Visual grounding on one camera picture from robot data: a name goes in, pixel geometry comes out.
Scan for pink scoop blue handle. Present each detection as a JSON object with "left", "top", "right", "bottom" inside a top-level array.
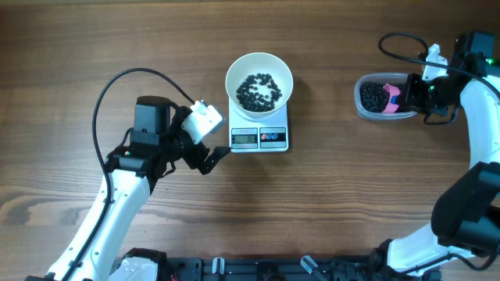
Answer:
[{"left": 383, "top": 84, "right": 401, "bottom": 114}]

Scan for black beans in container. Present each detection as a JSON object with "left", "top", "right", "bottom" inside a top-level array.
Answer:
[{"left": 360, "top": 82, "right": 403, "bottom": 113}]

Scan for cream white bowl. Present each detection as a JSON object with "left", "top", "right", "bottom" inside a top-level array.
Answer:
[{"left": 225, "top": 52, "right": 294, "bottom": 118}]

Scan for clear plastic bean container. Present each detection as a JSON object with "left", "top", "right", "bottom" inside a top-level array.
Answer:
[{"left": 355, "top": 73, "right": 416, "bottom": 121}]

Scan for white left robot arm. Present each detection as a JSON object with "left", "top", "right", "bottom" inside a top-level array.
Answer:
[{"left": 44, "top": 96, "right": 230, "bottom": 281}]

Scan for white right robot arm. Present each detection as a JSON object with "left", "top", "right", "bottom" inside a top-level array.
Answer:
[{"left": 385, "top": 30, "right": 499, "bottom": 278}]

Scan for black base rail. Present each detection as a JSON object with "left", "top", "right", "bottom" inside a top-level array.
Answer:
[{"left": 111, "top": 247, "right": 442, "bottom": 281}]

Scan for white digital kitchen scale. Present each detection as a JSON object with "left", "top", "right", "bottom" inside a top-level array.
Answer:
[{"left": 229, "top": 101, "right": 289, "bottom": 153}]

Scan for black beans in bowl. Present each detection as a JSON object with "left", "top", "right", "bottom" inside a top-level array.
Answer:
[{"left": 236, "top": 73, "right": 283, "bottom": 112}]

